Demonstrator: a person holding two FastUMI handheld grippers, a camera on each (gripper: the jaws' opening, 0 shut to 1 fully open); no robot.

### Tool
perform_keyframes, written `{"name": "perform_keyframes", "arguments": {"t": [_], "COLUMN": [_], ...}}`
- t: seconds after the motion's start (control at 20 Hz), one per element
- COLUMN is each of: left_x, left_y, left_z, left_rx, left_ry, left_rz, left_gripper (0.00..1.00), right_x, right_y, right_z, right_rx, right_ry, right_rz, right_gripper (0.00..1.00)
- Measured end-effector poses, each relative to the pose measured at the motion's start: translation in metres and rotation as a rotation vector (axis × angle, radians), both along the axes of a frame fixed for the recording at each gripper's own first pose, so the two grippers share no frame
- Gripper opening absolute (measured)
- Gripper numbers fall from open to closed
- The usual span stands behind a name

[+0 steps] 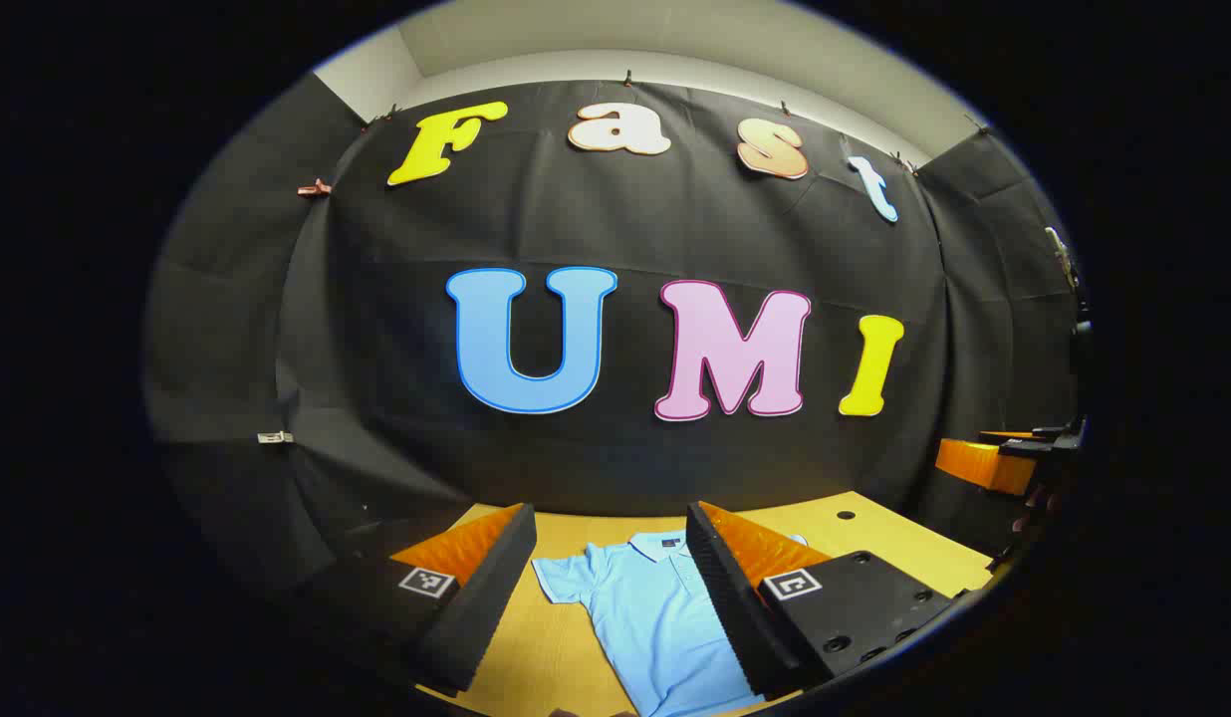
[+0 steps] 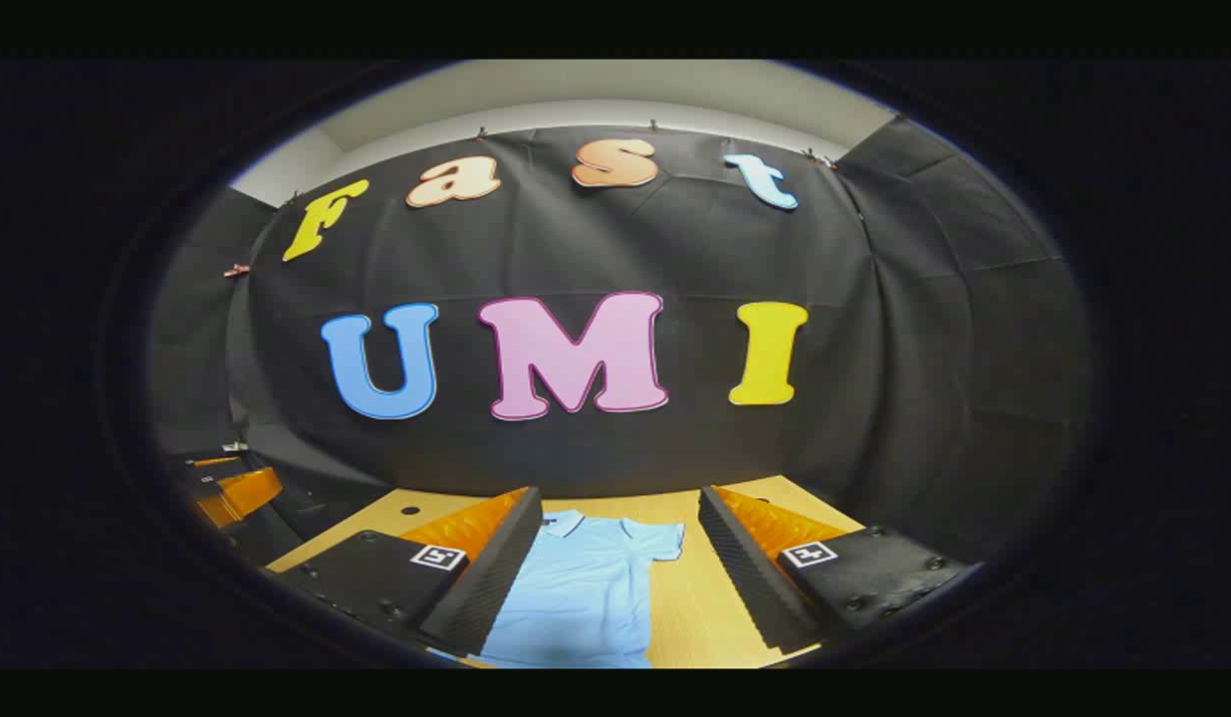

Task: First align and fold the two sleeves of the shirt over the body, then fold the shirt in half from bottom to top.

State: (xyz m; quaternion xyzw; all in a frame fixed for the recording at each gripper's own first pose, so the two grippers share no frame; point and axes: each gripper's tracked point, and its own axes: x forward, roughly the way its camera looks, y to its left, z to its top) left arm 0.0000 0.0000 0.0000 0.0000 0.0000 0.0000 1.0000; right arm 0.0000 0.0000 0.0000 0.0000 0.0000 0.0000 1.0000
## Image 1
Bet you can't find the black backdrop cloth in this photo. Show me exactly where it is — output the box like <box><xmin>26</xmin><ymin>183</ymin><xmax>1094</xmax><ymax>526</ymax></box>
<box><xmin>142</xmin><ymin>72</ymin><xmax>1087</xmax><ymax>638</ymax></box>

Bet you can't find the light blue T-shirt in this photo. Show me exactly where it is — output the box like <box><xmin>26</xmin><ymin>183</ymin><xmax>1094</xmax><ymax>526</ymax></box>
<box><xmin>531</xmin><ymin>531</ymin><xmax>811</xmax><ymax>717</ymax></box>

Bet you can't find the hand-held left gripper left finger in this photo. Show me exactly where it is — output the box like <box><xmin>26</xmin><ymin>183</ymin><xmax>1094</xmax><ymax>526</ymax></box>
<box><xmin>307</xmin><ymin>503</ymin><xmax>539</xmax><ymax>696</ymax></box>

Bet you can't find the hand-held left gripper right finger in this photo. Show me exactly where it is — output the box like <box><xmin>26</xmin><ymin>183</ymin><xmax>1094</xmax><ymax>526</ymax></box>
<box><xmin>685</xmin><ymin>501</ymin><xmax>963</xmax><ymax>700</ymax></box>

